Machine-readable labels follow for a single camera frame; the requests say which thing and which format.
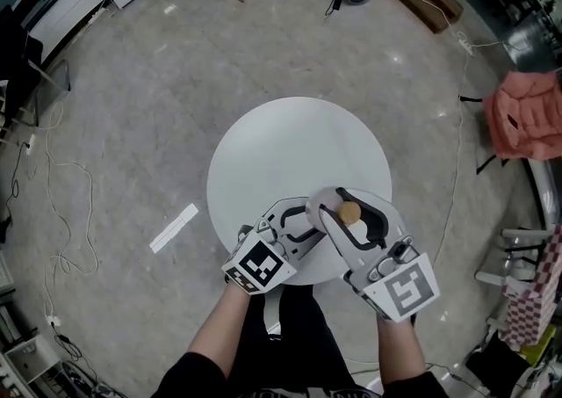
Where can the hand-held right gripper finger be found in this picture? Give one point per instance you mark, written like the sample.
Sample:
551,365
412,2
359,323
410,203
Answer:
391,216
344,247

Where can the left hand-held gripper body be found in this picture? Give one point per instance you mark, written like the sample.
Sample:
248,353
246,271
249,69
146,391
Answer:
259,264

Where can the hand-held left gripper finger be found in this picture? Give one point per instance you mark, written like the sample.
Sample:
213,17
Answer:
272,216
300,249

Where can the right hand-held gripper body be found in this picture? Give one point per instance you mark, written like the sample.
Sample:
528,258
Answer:
404,286

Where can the small pink corked bottle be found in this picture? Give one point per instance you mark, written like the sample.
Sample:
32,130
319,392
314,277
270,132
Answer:
325,203

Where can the person's right forearm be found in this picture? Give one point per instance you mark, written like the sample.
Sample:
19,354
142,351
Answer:
401,352

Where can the person's left forearm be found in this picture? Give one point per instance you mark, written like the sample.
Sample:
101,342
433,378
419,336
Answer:
219,330

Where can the round white side table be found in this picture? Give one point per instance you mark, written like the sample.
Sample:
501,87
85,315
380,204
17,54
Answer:
285,146

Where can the person's black trousers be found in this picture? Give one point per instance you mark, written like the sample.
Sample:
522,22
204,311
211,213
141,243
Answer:
303,330

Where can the checkered cloth table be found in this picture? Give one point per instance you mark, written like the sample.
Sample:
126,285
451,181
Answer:
531,299

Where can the person's black printed shirt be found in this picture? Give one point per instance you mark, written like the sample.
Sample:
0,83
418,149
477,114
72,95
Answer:
193,381

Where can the pink armchair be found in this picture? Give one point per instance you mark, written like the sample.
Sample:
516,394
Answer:
527,119

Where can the white power strip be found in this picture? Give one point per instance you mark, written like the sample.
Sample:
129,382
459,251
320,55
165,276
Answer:
30,144
465,47
53,321

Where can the black power adapter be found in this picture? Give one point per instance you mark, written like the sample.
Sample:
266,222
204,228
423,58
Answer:
336,3

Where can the white open cabinet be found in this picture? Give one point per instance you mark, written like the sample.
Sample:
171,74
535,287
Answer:
30,359

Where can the black folding chair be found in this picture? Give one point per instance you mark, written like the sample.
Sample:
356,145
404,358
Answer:
17,67

